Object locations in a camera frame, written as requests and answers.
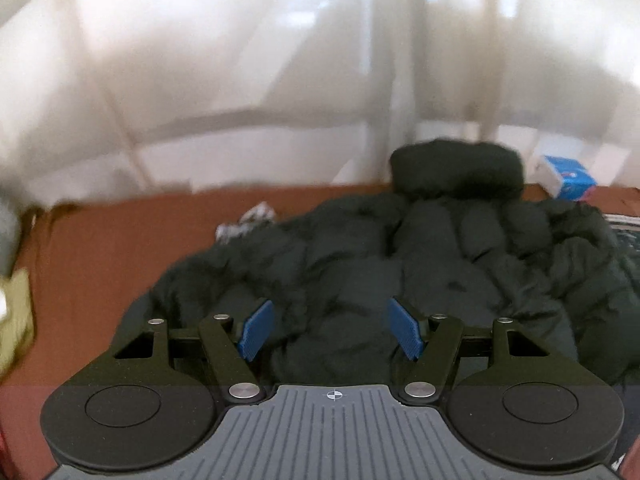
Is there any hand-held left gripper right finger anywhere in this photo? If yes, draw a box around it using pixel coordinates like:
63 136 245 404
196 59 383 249
386 296 551 406

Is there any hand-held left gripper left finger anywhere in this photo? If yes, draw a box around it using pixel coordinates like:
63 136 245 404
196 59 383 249
114 297 275 404

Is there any black puffer jacket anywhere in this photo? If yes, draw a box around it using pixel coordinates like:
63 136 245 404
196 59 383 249
117 137 640 392

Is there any black white patterned cloth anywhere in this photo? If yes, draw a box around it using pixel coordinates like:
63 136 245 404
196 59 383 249
215 202 277 242

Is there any blue tissue box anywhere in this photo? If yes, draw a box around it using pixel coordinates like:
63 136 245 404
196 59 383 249
531 154 597 202

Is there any dark blue patterned rug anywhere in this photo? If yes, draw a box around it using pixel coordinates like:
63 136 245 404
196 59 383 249
602 212 640 261

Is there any olive green cloth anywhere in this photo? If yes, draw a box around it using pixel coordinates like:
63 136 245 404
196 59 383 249
0 267 37 377

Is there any white sheer curtain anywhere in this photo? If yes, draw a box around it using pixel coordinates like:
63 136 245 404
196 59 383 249
0 0 640 208

